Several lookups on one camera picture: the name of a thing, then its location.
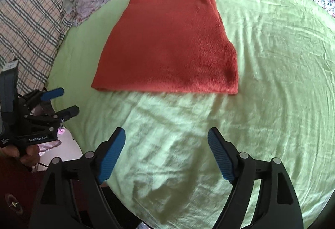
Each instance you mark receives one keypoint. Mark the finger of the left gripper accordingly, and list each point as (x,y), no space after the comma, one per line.
(67,114)
(55,93)

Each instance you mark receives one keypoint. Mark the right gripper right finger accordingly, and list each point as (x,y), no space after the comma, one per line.
(277,203)

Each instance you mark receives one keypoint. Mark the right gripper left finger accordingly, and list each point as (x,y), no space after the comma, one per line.
(71,195)

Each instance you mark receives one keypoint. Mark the orange knit sweater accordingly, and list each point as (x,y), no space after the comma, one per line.
(177,46)

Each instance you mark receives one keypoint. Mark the plaid pillow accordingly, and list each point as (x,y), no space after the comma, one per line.
(31,32)

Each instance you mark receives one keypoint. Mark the green bed sheet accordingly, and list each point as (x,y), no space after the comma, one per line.
(167,174)

